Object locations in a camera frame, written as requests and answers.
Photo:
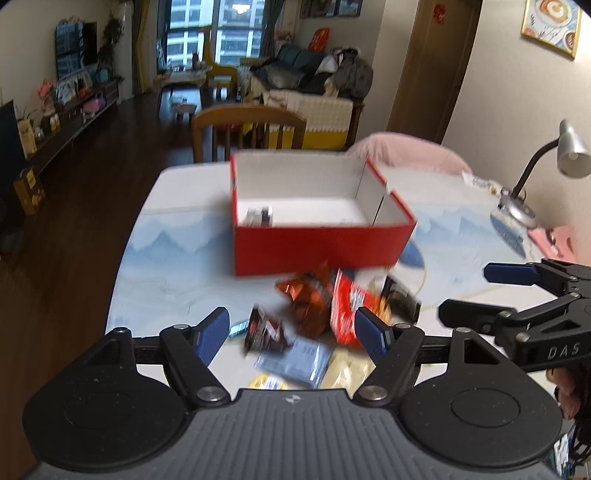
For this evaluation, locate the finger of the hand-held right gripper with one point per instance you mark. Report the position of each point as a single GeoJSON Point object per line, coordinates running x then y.
{"type": "Point", "coordinates": [471, 316]}
{"type": "Point", "coordinates": [510, 273]}

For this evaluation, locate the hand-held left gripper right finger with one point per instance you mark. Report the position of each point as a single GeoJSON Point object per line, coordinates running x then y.
{"type": "Point", "coordinates": [371, 334]}

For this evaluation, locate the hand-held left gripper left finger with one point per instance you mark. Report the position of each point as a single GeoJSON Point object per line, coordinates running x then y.
{"type": "Point", "coordinates": [214, 334]}

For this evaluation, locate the red snack packet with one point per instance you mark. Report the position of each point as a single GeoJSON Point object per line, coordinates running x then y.
{"type": "Point", "coordinates": [346, 300]}

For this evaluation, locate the pale yellow snack packet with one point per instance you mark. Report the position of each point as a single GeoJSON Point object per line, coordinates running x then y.
{"type": "Point", "coordinates": [341, 371]}

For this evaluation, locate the small colourful candy wrapper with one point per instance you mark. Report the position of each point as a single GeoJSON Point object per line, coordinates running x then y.
{"type": "Point", "coordinates": [265, 330]}

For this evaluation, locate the yellow blue snack packet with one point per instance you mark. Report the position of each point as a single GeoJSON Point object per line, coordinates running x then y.
{"type": "Point", "coordinates": [268, 382]}

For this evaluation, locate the orange foil snack packet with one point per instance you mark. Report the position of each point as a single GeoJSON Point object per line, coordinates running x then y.
{"type": "Point", "coordinates": [307, 295]}

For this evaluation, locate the light blue snack packet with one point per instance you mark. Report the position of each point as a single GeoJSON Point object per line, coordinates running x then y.
{"type": "Point", "coordinates": [300, 362]}

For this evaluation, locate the red cardboard box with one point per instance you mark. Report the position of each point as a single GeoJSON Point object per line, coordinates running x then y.
{"type": "Point", "coordinates": [314, 249]}

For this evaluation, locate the grey black snack packet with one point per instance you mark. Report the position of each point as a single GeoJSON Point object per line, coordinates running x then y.
{"type": "Point", "coordinates": [258, 217]}

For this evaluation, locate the person's right hand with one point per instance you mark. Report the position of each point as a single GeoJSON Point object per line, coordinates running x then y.
{"type": "Point", "coordinates": [568, 390]}

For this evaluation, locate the small teal packet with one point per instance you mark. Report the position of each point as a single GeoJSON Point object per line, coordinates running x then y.
{"type": "Point", "coordinates": [238, 328]}

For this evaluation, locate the pink cloth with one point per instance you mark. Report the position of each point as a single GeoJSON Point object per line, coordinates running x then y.
{"type": "Point", "coordinates": [556, 242]}

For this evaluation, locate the white striped packet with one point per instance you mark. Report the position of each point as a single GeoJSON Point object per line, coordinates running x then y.
{"type": "Point", "coordinates": [480, 182]}

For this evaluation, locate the grey desk lamp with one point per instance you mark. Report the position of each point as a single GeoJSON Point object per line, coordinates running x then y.
{"type": "Point", "coordinates": [572, 150]}

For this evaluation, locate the wooden chair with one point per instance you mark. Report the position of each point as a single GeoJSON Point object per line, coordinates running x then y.
{"type": "Point", "coordinates": [249, 120]}

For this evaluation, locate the sofa with cream cover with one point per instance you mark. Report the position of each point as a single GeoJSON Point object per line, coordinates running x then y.
{"type": "Point", "coordinates": [318, 115]}

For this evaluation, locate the small wooden stool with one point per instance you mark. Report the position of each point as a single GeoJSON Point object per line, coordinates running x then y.
{"type": "Point", "coordinates": [184, 110]}

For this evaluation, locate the yellow gift bag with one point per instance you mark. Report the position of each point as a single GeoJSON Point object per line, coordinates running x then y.
{"type": "Point", "coordinates": [28, 191]}

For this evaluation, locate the dark wooden tv cabinet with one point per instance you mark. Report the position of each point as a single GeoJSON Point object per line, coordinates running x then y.
{"type": "Point", "coordinates": [69, 129]}

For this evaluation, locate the coffee table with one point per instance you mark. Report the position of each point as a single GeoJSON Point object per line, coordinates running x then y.
{"type": "Point", "coordinates": [182, 83]}

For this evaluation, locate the pile of dark clothes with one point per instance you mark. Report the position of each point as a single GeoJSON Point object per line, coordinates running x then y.
{"type": "Point", "coordinates": [351, 71]}

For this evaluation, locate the pink toy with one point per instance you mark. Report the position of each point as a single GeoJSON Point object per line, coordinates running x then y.
{"type": "Point", "coordinates": [92, 104]}

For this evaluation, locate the yellow armchair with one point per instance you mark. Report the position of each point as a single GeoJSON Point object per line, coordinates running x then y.
{"type": "Point", "coordinates": [220, 69]}

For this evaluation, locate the black cabinet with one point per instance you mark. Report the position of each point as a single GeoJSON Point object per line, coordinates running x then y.
{"type": "Point", "coordinates": [10, 161]}

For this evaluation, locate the red door decoration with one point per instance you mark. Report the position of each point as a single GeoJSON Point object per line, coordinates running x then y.
{"type": "Point", "coordinates": [440, 13]}

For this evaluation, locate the orange red bag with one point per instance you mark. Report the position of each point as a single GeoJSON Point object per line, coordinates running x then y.
{"type": "Point", "coordinates": [319, 39]}

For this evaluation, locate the white standing air conditioner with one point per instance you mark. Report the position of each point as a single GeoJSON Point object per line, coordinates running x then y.
{"type": "Point", "coordinates": [127, 46]}

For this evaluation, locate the large window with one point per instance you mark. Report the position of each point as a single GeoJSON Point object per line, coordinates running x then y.
{"type": "Point", "coordinates": [217, 32]}

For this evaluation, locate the green house plant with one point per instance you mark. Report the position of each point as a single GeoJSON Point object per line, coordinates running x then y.
{"type": "Point", "coordinates": [111, 41]}

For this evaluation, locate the television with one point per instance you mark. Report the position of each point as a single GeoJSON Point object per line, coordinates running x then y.
{"type": "Point", "coordinates": [74, 48]}

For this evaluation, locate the wooden door frame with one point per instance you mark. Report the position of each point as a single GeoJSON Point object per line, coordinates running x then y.
{"type": "Point", "coordinates": [434, 83]}

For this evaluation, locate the framed wall picture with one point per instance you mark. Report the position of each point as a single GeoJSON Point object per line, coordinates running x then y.
{"type": "Point", "coordinates": [551, 25]}

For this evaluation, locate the dark framed wall pictures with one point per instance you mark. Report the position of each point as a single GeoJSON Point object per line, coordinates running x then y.
{"type": "Point", "coordinates": [330, 7]}

